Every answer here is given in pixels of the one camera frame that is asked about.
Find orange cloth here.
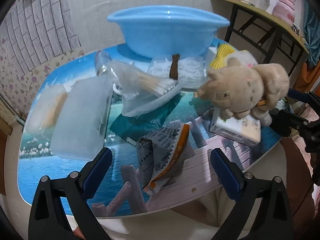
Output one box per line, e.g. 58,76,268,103
295,62,320,93

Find white carton box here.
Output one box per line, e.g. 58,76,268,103
209,107,262,148

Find white swab pack brown band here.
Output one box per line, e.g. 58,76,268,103
147,54,207,89

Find small glass bottle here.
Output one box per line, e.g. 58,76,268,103
94,50,112,78

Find pink insulated container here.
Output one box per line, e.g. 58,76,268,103
272,0,298,25

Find teal packet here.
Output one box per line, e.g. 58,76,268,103
109,92,182,140

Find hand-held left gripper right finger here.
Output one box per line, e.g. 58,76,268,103
210,147,294,240

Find torn silver orange wrapper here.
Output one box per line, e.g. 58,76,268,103
136,124,195,195

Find beige plush toy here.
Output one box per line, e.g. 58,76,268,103
194,56,290,127

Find blue curtain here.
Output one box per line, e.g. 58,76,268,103
302,0,320,65

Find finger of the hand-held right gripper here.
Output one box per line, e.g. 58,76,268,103
287,88,320,105
271,109,310,138

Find yellow striped cloth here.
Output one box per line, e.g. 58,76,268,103
210,44,237,70

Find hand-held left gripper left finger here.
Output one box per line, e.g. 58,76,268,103
28,147,113,240

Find blue plastic basin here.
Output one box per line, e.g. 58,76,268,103
107,4,231,58

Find wooden side table black legs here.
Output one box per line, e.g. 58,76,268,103
209,0,310,77

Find frosted plastic box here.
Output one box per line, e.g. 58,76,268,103
51,76,113,160

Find zip bag of wooden swabs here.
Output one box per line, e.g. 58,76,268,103
107,60,182,117

